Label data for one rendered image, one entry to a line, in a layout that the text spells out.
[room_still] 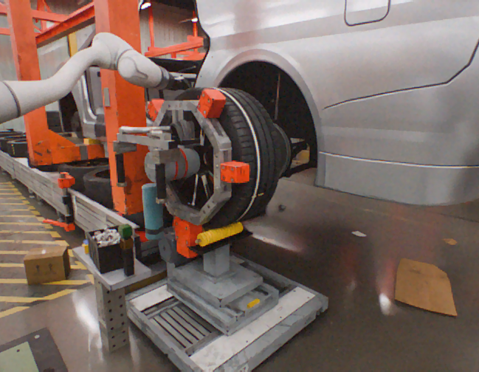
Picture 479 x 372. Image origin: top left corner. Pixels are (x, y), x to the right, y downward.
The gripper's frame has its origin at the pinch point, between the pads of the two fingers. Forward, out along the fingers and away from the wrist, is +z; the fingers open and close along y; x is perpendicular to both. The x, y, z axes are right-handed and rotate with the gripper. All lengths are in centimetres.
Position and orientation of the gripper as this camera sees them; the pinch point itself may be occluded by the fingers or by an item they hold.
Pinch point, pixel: (186, 87)
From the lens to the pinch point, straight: 158.9
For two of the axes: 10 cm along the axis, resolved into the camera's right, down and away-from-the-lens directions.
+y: 9.0, -1.9, -3.9
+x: -2.2, -9.8, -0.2
